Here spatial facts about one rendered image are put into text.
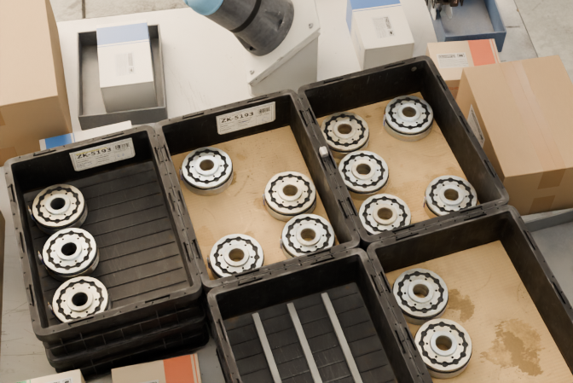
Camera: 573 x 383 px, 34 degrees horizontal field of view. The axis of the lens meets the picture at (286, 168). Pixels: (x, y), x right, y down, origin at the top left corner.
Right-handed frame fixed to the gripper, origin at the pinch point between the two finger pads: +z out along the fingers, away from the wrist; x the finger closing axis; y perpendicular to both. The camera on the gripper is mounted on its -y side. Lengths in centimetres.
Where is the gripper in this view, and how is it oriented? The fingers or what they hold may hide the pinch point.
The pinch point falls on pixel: (436, 12)
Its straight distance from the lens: 237.3
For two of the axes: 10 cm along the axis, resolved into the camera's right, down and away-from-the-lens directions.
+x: 9.9, -0.9, 0.6
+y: 1.1, 8.0, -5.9
